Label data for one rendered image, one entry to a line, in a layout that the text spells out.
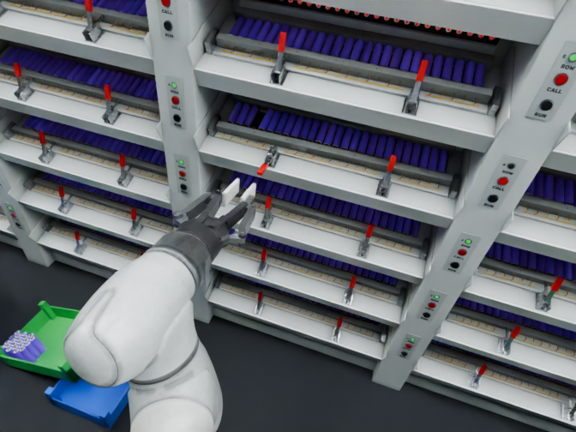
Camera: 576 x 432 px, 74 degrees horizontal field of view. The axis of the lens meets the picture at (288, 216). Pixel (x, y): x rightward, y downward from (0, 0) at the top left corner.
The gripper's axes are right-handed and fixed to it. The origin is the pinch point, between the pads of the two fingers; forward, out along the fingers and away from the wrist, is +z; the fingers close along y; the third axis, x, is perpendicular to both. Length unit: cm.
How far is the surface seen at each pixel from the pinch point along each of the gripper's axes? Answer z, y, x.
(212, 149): 17.9, -14.5, -1.0
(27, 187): 26, -86, -36
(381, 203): 17.1, 27.5, -2.8
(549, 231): 19, 62, 0
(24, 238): 25, -93, -60
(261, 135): 21.8, -3.7, 4.1
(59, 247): 26, -78, -60
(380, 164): 21.8, 24.8, 4.2
